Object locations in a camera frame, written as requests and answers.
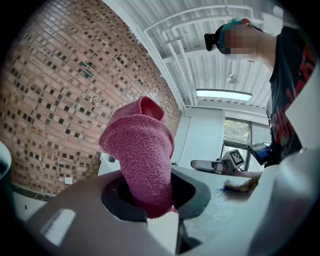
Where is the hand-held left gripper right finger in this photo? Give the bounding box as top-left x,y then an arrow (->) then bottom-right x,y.
171,166 -> 263,256

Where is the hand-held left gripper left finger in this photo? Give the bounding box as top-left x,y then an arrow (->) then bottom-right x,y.
23,171 -> 174,256

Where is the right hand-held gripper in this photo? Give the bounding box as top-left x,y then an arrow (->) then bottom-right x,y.
190,148 -> 245,176

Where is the pink cloth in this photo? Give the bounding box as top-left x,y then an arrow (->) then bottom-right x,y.
98,96 -> 178,220

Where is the window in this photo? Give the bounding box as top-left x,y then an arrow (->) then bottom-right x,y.
223,117 -> 273,173

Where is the long ceiling lamp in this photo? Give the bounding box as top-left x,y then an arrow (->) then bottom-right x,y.
195,88 -> 254,102

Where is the pendant ceiling fitting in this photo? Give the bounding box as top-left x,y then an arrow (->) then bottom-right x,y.
226,59 -> 239,85

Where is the person in black shirt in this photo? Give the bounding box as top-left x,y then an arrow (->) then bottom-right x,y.
265,25 -> 319,169

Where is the person's head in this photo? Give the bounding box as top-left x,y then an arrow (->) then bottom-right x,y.
216,16 -> 277,68

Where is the white ceiling pipework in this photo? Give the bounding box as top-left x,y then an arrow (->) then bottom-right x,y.
143,4 -> 255,41

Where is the black recorder with screen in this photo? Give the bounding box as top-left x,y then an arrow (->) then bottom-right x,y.
249,142 -> 273,166

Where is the black head camera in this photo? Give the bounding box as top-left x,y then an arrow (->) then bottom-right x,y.
203,32 -> 219,52

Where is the teal head strap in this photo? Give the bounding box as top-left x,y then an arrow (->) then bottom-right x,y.
215,16 -> 251,55

